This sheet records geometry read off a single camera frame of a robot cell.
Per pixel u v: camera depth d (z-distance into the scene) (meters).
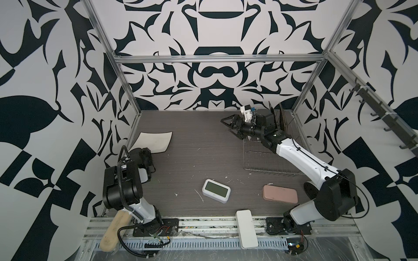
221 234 0.73
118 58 0.91
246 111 0.74
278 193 0.83
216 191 0.81
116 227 0.70
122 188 0.43
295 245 0.71
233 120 0.68
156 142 1.00
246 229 0.70
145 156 0.82
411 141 0.50
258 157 0.95
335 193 0.43
